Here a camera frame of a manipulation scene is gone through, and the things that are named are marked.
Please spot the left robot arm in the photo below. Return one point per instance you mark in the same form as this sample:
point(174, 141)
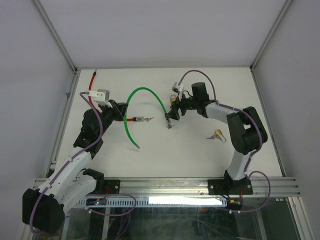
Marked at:
point(44, 209)

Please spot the white slotted cable duct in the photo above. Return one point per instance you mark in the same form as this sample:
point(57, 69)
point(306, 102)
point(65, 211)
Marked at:
point(151, 202)

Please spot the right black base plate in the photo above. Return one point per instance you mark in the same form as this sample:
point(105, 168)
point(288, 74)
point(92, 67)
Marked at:
point(223, 186)

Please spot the green cable lock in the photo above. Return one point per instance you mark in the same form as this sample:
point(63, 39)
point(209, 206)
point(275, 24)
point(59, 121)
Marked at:
point(125, 122)

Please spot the large brass padlock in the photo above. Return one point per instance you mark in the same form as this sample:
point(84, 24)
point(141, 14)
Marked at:
point(172, 98)

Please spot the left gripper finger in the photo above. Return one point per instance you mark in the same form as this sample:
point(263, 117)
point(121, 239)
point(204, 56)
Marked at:
point(120, 107)
point(119, 115)

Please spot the red cable lock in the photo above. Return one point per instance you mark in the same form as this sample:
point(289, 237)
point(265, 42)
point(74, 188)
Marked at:
point(134, 119)

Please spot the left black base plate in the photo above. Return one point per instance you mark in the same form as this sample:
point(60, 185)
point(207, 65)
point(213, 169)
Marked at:
point(110, 186)

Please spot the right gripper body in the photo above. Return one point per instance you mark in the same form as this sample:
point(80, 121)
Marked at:
point(188, 103)

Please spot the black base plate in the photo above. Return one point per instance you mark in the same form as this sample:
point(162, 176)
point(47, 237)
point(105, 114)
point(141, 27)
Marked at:
point(223, 186)
point(110, 186)

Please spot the green lock keys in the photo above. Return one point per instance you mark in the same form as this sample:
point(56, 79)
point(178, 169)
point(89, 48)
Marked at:
point(169, 126)

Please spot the small padlock key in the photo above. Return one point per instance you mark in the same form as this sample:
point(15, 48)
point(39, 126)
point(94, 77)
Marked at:
point(212, 137)

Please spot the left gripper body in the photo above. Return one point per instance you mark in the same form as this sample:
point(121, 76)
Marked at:
point(108, 114)

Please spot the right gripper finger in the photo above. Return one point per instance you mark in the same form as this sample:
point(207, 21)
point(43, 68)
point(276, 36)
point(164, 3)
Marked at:
point(175, 106)
point(173, 114)

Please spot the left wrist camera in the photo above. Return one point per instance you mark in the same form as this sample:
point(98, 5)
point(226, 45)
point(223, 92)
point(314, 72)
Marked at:
point(100, 97)

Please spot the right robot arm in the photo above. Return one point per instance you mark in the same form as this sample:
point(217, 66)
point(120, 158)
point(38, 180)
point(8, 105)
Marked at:
point(246, 131)

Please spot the small brass padlock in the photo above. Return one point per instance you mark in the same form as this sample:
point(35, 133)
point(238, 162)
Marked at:
point(219, 135)

